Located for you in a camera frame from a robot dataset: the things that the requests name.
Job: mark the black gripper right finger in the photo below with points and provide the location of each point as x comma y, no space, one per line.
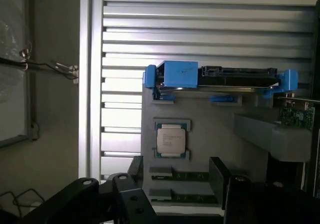
240,201

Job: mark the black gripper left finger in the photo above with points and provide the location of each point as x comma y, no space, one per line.
125,199

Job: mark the CPU with silver lid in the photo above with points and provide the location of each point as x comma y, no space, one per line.
171,140

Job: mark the green RAM stick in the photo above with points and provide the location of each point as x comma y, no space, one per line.
185,176
192,198

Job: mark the grey parts rack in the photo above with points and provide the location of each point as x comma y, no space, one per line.
212,138

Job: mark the green graphics card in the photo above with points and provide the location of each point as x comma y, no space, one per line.
296,115

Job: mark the disk drive with blue caddy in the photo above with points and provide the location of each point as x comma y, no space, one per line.
185,76

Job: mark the black PC case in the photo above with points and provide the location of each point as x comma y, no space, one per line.
315,58

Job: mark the grey framed panel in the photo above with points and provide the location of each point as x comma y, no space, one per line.
15,66

